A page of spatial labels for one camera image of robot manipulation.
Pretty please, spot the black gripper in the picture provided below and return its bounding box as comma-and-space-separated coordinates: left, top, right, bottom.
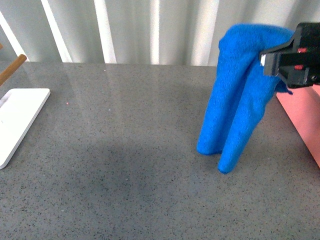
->
259, 22, 320, 89

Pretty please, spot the blue microfiber cloth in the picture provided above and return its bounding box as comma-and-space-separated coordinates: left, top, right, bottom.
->
196, 23, 294, 174

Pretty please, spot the pink plastic box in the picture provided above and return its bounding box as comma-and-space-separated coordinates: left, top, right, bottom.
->
276, 85, 320, 164

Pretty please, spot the wooden rack bar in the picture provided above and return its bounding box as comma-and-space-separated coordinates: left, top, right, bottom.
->
0, 54, 27, 86

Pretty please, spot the white rack base tray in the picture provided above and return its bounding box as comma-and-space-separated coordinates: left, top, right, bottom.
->
0, 88, 51, 169

